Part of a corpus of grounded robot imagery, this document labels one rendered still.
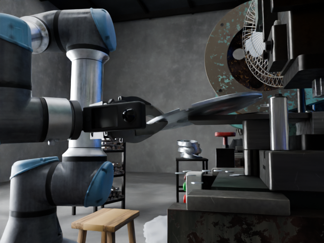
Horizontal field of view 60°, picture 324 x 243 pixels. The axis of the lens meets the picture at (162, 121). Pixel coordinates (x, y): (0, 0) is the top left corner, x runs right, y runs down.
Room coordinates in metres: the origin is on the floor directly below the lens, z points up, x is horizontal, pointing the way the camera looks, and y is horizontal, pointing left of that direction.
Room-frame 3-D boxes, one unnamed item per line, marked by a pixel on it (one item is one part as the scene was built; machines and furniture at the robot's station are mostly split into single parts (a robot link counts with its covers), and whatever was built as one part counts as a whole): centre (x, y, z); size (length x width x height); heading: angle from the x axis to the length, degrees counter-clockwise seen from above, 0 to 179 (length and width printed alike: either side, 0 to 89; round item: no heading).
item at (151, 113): (0.60, 0.04, 0.78); 0.09 x 0.06 x 0.03; 128
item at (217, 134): (0.99, -0.22, 0.72); 0.07 x 0.06 x 0.08; 76
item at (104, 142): (3.05, 0.67, 0.47); 0.46 x 0.43 x 0.95; 56
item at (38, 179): (0.77, 0.34, 0.62); 0.13 x 0.12 x 0.14; 85
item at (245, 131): (0.65, -0.19, 0.72); 0.25 x 0.14 x 0.14; 76
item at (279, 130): (0.47, -0.20, 0.75); 0.03 x 0.03 x 0.10; 76
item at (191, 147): (3.73, -0.38, 0.40); 0.45 x 0.40 x 0.79; 178
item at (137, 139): (0.55, 0.06, 0.74); 0.09 x 0.02 x 0.05; 128
